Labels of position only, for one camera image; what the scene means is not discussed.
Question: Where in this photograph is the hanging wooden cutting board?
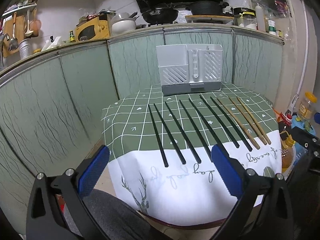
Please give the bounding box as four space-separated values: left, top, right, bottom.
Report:
3 15 25 58

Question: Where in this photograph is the white plastic utensil holder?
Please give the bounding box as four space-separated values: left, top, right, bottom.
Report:
156 44 223 96

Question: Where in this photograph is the yellow capped plastic bottle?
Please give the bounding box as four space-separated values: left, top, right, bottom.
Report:
298 92 317 120

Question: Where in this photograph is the red capped bottle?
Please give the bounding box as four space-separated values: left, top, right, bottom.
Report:
278 112 292 127

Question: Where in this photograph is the green checkered tablecloth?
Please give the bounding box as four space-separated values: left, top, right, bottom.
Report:
101 83 281 226

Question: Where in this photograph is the black wok pan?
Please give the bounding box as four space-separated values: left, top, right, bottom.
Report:
141 0 178 25

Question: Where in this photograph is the grey chair seat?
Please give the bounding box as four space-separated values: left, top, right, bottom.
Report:
83 189 170 239

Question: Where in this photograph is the wooden chopstick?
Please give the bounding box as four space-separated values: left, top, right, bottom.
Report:
229 98 267 149
218 99 260 150
236 97 271 145

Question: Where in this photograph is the black cast iron pot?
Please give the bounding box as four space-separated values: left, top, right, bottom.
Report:
186 1 229 16

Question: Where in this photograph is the cooking oil bottle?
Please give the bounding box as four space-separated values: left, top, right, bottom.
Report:
280 130 296 173

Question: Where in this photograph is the black chopstick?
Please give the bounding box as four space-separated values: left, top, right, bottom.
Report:
210 97 252 152
179 100 212 162
148 105 169 167
153 104 186 165
165 103 201 164
200 95 240 148
181 95 233 160

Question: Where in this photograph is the wooden cutting board on stove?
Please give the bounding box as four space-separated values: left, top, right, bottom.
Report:
185 15 234 24

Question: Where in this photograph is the hanging metal ladle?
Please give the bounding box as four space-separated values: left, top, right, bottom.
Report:
9 15 18 51

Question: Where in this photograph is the clear lidded canister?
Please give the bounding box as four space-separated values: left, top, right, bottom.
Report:
242 11 257 30

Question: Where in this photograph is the metal utensil cup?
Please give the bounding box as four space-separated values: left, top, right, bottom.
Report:
18 38 32 60

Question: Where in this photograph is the white ceramic bowl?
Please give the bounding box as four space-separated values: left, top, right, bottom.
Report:
111 12 136 36

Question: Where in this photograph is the white squeeze bottle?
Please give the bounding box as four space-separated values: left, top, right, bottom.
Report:
255 4 266 32

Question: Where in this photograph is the green glass bottle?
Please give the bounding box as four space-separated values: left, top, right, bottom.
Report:
69 30 75 43

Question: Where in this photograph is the yellow microwave oven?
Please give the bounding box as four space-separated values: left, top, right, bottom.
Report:
75 17 110 42

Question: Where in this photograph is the blue toy container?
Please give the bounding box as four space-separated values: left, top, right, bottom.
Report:
291 114 316 136

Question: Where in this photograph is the green label white jar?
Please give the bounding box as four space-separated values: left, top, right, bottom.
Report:
267 20 277 36

